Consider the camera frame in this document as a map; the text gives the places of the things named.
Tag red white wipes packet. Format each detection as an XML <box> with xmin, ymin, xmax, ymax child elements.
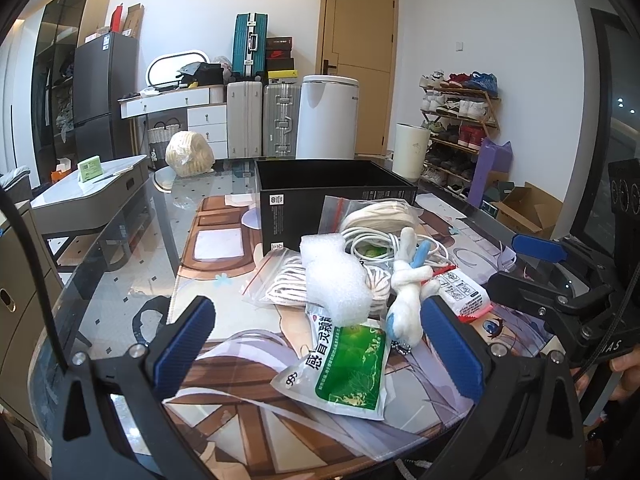
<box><xmin>433</xmin><ymin>268</ymin><xmax>492</xmax><ymax>323</ymax></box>

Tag white blue plush bunny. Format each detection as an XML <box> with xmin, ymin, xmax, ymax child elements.
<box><xmin>386</xmin><ymin>226</ymin><xmax>439</xmax><ymax>348</ymax></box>

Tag green white medicine packet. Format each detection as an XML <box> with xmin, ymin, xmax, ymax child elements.
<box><xmin>271</xmin><ymin>306</ymin><xmax>390</xmax><ymax>420</ymax></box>

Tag white cable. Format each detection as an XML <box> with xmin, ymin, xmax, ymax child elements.
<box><xmin>344</xmin><ymin>224</ymin><xmax>454</xmax><ymax>269</ymax></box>

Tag bagged striped white socks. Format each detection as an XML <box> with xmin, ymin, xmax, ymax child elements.
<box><xmin>242</xmin><ymin>248</ymin><xmax>392</xmax><ymax>316</ymax></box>

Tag white foam block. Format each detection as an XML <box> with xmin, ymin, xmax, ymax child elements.
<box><xmin>299</xmin><ymin>233</ymin><xmax>372</xmax><ymax>327</ymax></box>

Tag bagged cream rope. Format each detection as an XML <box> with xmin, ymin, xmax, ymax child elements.
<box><xmin>319</xmin><ymin>194</ymin><xmax>426</xmax><ymax>241</ymax></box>

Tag black cardboard box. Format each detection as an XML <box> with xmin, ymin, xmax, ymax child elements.
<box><xmin>256</xmin><ymin>159</ymin><xmax>418</xmax><ymax>252</ymax></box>

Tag person's right hand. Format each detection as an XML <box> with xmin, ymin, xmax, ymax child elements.
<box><xmin>572</xmin><ymin>342</ymin><xmax>640</xmax><ymax>403</ymax></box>

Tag open cardboard box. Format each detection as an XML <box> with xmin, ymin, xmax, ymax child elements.
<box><xmin>495</xmin><ymin>182</ymin><xmax>563</xmax><ymax>240</ymax></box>

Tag purple bag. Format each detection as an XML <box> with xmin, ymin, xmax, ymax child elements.
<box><xmin>468</xmin><ymin>138</ymin><xmax>513</xmax><ymax>208</ymax></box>

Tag wooden shoe rack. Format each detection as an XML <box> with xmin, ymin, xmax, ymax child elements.
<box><xmin>419</xmin><ymin>70</ymin><xmax>499</xmax><ymax>198</ymax></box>

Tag cream trash bin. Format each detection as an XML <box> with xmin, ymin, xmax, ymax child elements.
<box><xmin>392</xmin><ymin>122</ymin><xmax>431</xmax><ymax>181</ymax></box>

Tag white coffee table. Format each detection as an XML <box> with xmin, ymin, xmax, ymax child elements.
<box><xmin>30</xmin><ymin>155</ymin><xmax>149</xmax><ymax>237</ymax></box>

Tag cream bagged yarn bundle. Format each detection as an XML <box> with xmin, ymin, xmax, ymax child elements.
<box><xmin>165</xmin><ymin>131</ymin><xmax>215</xmax><ymax>178</ymax></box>

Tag striped laundry basket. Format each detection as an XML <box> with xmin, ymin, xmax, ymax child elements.
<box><xmin>148</xmin><ymin>118</ymin><xmax>181</xmax><ymax>162</ymax></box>

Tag white cylindrical appliance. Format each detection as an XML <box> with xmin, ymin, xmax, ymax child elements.
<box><xmin>295</xmin><ymin>75</ymin><xmax>359</xmax><ymax>159</ymax></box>

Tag white drawer desk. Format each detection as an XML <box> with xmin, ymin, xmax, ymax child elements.
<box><xmin>119</xmin><ymin>84</ymin><xmax>229</xmax><ymax>160</ymax></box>

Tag white suitcase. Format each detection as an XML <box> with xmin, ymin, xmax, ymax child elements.
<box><xmin>227</xmin><ymin>81</ymin><xmax>264</xmax><ymax>158</ymax></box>

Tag silver suitcase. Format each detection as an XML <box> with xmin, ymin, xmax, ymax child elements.
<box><xmin>262</xmin><ymin>82</ymin><xmax>302</xmax><ymax>158</ymax></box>

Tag wooden door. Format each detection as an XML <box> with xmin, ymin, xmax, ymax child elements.
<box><xmin>316</xmin><ymin>0</ymin><xmax>399</xmax><ymax>158</ymax></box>

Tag oval white mirror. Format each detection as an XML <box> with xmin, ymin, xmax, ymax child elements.
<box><xmin>145</xmin><ymin>50</ymin><xmax>209</xmax><ymax>87</ymax></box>

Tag black refrigerator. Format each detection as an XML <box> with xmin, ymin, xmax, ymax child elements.
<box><xmin>73</xmin><ymin>32</ymin><xmax>139</xmax><ymax>162</ymax></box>

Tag stacked shoe boxes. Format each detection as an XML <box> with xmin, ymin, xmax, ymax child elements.
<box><xmin>266</xmin><ymin>36</ymin><xmax>298</xmax><ymax>82</ymax></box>

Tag teal suitcase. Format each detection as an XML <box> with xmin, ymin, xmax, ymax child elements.
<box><xmin>231</xmin><ymin>12</ymin><xmax>268</xmax><ymax>81</ymax></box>

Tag dark glass wardrobe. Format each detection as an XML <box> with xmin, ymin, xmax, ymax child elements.
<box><xmin>30</xmin><ymin>0</ymin><xmax>110</xmax><ymax>183</ymax></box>

